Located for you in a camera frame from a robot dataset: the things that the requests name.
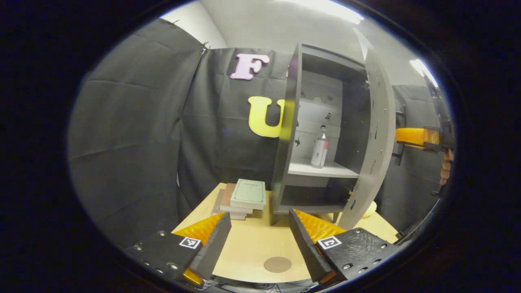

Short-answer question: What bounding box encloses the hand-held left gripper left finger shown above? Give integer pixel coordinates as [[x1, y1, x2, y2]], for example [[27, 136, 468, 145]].
[[124, 212, 232, 288]]

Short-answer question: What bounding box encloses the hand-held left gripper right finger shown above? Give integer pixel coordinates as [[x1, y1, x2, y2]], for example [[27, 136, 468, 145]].
[[288, 209, 401, 289]]

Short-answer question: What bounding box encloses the round brown coaster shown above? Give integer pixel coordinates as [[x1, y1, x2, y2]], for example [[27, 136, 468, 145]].
[[264, 256, 292, 273]]

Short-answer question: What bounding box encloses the beige cabinet door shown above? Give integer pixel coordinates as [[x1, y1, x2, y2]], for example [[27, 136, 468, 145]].
[[338, 28, 396, 231]]

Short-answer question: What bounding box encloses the dark grey cabinet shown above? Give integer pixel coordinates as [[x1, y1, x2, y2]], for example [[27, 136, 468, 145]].
[[271, 42, 368, 225]]

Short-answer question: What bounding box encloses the clear bottle with red label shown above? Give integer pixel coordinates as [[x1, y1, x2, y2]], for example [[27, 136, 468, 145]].
[[311, 125, 329, 168]]

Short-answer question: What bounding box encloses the pale cabinet shelf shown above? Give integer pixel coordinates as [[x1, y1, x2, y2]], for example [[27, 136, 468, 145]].
[[288, 159, 360, 179]]

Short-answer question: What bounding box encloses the green notebook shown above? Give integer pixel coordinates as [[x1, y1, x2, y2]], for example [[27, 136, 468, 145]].
[[230, 179, 267, 210]]

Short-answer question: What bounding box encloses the small ceiling light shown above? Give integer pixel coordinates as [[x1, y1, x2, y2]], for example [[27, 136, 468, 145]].
[[409, 59, 440, 88]]

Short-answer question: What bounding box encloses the black backdrop cloth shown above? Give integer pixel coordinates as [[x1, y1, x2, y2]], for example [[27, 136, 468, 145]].
[[67, 18, 453, 249]]

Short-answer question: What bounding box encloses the long ceiling light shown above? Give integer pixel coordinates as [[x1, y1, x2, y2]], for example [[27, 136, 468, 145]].
[[277, 0, 365, 25]]

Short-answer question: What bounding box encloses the black door handle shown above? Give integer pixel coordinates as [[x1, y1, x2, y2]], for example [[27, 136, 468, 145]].
[[392, 104, 407, 166]]

